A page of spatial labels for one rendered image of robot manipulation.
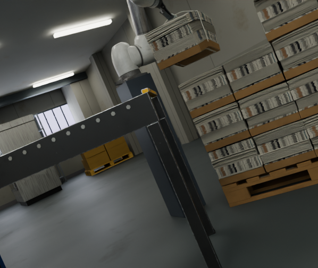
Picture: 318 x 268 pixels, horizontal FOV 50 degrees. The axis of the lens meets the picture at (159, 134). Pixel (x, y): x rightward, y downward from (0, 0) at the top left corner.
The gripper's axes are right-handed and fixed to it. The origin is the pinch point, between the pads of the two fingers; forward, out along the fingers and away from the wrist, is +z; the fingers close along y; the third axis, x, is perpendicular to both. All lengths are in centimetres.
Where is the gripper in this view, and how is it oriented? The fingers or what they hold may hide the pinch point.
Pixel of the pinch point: (170, 5)
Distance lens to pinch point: 226.7
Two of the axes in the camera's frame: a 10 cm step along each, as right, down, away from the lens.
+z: 5.0, -1.7, 8.5
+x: 8.0, -2.9, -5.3
